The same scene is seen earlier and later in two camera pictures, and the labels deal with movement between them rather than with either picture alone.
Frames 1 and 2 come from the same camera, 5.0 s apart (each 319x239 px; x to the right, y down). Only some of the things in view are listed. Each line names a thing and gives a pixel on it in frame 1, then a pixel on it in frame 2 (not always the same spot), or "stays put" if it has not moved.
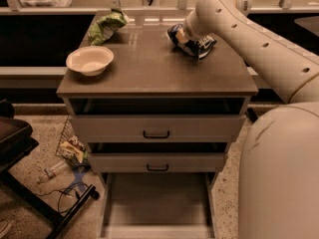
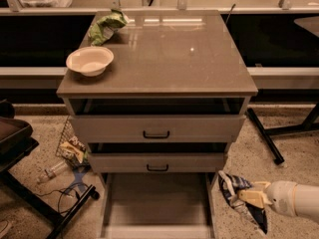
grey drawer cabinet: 157,126 stays put
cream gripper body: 187,31 to 280,195
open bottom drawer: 158,205 stays put
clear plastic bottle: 52,171 stays put
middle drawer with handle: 157,162 stays put
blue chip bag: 199,47 to 229,187
